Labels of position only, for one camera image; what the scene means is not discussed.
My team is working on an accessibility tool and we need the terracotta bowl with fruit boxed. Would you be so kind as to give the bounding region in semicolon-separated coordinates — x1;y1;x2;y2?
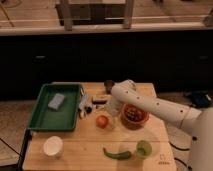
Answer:
120;104;149;130

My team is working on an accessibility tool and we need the green plastic cup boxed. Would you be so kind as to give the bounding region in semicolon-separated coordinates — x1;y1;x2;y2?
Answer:
136;140;152;159

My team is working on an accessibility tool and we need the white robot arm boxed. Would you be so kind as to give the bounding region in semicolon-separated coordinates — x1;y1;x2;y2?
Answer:
106;80;213;171

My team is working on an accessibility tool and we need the green plastic tray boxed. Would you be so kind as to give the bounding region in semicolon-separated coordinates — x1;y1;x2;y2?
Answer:
28;84;81;131

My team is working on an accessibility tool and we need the red apple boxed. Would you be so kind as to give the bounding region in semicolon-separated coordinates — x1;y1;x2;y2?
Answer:
96;115;109;129

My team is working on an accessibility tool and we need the blue grey sponge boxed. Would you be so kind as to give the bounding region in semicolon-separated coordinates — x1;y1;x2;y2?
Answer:
48;93;65;110

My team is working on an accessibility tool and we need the green chili pepper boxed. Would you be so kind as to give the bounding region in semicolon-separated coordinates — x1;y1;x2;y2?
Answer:
103;148;132;160

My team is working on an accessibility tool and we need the dark small cup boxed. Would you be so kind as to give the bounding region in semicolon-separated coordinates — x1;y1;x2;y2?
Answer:
104;80;115;94

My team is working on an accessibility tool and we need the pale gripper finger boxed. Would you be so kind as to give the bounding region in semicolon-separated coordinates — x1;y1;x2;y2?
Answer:
108;116;115;129

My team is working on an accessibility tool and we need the wooden block with black strip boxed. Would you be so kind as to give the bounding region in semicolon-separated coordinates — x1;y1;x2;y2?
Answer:
92;94;110;104

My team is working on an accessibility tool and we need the small toy figure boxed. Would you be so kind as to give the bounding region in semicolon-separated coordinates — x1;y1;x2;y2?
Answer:
78;94;93;118

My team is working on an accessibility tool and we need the white paper cup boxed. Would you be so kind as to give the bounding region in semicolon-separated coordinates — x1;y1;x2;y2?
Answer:
43;136;63;158

